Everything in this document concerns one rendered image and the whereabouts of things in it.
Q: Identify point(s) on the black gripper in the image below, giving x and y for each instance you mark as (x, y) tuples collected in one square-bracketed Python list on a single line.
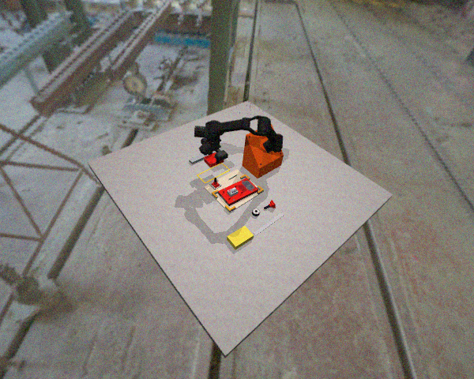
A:
[(220, 155)]

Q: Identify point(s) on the yellow flat block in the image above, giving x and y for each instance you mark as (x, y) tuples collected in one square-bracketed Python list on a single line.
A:
[(240, 237)]

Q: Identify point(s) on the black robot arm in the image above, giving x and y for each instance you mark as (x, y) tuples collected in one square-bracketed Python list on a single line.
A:
[(214, 129)]

